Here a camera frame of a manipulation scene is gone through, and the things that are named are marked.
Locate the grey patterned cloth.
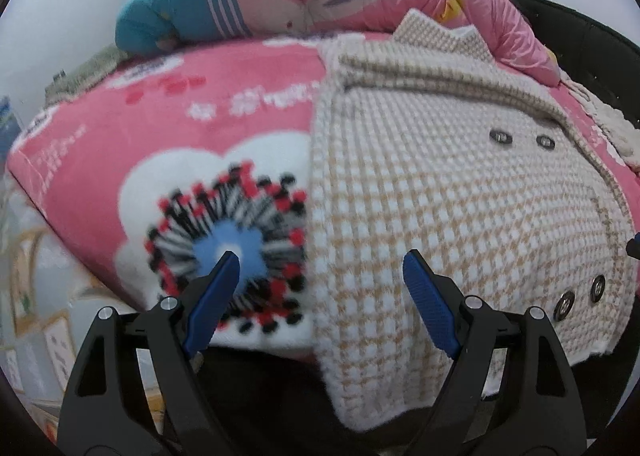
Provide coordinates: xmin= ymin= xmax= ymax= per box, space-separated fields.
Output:
xmin=44 ymin=43 xmax=131 ymax=106

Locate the blue object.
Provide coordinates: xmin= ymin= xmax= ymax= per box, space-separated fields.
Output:
xmin=0 ymin=96 xmax=23 ymax=157

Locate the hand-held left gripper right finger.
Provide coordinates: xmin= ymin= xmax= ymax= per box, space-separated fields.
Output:
xmin=402 ymin=249 xmax=588 ymax=456

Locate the grey patterned mattress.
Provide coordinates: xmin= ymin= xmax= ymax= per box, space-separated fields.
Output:
xmin=0 ymin=171 xmax=166 ymax=447

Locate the beige white checked knit coat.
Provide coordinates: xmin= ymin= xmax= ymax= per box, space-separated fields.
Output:
xmin=304 ymin=10 xmax=640 ymax=434

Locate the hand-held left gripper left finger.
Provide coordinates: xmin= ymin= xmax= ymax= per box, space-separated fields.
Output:
xmin=57 ymin=250 xmax=241 ymax=456

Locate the pink floral blanket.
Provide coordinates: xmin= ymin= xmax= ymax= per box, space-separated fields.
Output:
xmin=7 ymin=33 xmax=640 ymax=367

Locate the black padded headboard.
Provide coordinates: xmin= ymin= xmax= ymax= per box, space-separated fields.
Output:
xmin=507 ymin=0 xmax=640 ymax=137

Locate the cream fluffy garment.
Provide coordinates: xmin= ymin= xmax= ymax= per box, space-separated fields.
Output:
xmin=567 ymin=80 xmax=640 ymax=171

